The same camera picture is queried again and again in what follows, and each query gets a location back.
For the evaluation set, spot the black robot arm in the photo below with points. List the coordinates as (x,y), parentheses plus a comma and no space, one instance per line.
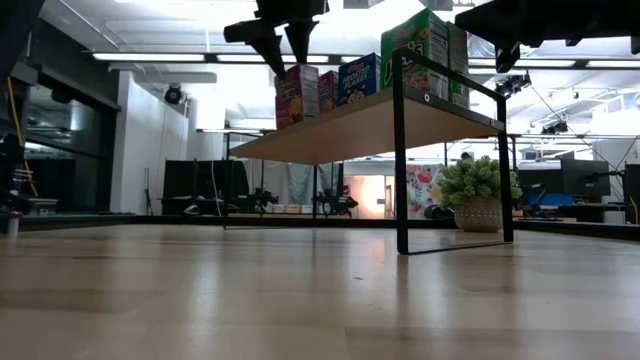
(257,200)
(335,204)

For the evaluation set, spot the long ceiling light strip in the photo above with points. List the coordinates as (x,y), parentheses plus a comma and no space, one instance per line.
(150,57)

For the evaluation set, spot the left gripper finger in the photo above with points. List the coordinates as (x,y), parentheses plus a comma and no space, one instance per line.
(300,35)
(272,50)

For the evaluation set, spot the grey hanging cloth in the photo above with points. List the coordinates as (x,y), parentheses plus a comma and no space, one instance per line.
(300,182)

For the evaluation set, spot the Raisin Bran cereal box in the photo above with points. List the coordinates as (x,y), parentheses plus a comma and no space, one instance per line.
(295,95)
(328,92)

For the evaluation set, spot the Frosted Flakes cereal box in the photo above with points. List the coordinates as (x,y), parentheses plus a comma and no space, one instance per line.
(359,80)

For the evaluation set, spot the green plant in woven pot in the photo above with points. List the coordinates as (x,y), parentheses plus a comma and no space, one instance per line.
(475,195)

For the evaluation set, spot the black computer monitor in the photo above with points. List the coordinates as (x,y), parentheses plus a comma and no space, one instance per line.
(585,177)

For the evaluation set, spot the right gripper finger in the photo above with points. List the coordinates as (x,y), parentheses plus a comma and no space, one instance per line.
(520,20)

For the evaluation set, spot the black ceiling spotlight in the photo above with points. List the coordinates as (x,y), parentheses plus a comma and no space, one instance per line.
(173,94)

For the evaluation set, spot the black track light cluster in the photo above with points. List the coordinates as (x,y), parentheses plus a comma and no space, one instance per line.
(512,85)
(555,127)

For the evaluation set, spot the blue container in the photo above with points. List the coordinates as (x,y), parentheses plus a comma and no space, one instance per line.
(550,200)

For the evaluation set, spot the black partition panel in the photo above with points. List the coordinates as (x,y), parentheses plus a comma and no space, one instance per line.
(200,180)

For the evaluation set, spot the white floral cloth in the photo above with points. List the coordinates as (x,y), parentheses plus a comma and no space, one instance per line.
(422,190)

